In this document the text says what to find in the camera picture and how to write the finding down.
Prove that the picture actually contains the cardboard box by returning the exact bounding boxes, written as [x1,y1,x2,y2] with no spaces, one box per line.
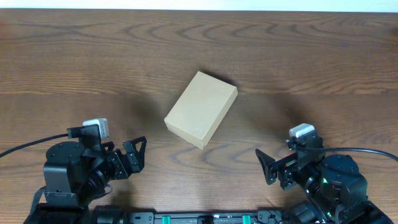
[164,72,238,149]

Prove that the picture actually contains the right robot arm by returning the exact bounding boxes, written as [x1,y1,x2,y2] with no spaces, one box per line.
[256,149,391,224]

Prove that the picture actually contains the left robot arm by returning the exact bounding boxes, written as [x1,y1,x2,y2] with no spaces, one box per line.
[25,136,147,223]

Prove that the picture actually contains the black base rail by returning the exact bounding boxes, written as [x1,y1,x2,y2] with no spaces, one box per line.
[90,205,293,224]

